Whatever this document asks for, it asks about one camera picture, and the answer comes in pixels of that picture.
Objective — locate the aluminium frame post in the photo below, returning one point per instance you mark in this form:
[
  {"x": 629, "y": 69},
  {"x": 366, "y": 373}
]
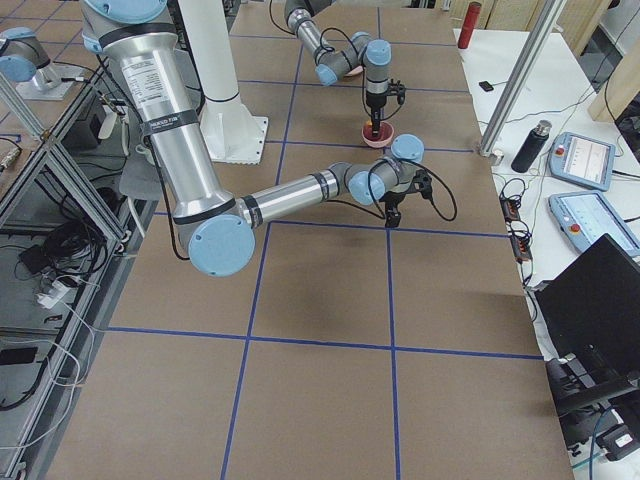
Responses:
[{"x": 525, "y": 62}]

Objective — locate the blue teach pendant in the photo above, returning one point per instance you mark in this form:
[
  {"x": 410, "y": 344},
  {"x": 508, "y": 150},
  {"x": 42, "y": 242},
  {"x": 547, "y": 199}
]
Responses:
[
  {"x": 582, "y": 161},
  {"x": 586, "y": 216}
]

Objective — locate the black orange usb hub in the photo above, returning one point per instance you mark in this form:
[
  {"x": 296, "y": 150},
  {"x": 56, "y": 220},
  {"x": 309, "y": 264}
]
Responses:
[{"x": 510, "y": 208}]

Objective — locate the red yellow apple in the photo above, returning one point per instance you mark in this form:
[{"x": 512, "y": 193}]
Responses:
[{"x": 366, "y": 131}]

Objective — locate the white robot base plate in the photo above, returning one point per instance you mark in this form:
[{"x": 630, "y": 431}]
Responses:
[{"x": 235, "y": 141}]

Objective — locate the far blue teach pendant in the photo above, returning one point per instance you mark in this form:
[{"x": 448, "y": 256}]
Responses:
[{"x": 582, "y": 161}]

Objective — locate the red cylinder bottle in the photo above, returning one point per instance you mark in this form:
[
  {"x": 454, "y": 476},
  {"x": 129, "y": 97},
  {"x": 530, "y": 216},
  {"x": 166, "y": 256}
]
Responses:
[{"x": 469, "y": 23}]

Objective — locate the small black puck device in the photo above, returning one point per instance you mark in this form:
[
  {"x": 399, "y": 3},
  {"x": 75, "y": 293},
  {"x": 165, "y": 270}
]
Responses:
[{"x": 486, "y": 86}]

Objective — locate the black water bottle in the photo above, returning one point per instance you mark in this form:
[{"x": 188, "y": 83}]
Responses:
[{"x": 531, "y": 147}]

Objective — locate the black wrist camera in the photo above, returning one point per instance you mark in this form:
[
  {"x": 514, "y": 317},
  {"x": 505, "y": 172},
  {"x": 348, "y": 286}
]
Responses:
[
  {"x": 422, "y": 183},
  {"x": 397, "y": 90}
]

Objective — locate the near blue teach pendant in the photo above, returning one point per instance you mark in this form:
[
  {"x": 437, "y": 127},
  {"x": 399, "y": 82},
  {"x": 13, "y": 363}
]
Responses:
[{"x": 586, "y": 216}]

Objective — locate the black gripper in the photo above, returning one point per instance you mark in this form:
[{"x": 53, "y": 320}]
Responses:
[
  {"x": 375, "y": 100},
  {"x": 394, "y": 199}
]

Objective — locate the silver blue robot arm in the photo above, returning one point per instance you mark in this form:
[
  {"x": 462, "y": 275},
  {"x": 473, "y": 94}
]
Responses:
[
  {"x": 216, "y": 227},
  {"x": 331, "y": 65}
]

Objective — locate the pink bowl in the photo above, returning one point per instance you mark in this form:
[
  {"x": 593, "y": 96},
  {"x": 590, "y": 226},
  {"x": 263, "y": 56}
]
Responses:
[{"x": 383, "y": 139}]

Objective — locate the pink plate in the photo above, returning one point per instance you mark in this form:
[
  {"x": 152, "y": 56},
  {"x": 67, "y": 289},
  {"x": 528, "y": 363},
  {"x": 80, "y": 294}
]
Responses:
[{"x": 355, "y": 72}]

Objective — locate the white camera pedestal column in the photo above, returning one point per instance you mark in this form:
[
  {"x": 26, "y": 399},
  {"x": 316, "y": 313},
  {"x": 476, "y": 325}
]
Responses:
[{"x": 209, "y": 42}]

